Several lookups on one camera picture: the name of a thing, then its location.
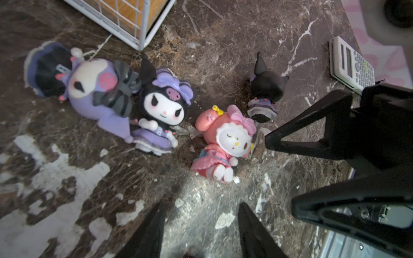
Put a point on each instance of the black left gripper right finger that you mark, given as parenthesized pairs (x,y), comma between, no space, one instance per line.
(255,240)

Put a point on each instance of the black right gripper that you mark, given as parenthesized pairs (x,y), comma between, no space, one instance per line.
(377,140)

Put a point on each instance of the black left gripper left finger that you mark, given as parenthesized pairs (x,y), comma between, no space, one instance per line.
(146,242)

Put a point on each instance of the pink bow My Melody figurine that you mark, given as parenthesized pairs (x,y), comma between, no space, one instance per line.
(228,136)

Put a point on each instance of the small black Kuromi figurine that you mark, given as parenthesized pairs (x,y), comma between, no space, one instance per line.
(266,88)

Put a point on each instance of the large purple Kuromi doll figurine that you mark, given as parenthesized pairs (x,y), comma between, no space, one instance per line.
(97,89)

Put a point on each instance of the white calculator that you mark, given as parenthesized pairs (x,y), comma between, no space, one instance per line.
(349,67)

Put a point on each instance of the white wire wooden shelf rack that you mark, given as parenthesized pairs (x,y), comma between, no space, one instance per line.
(134,22)

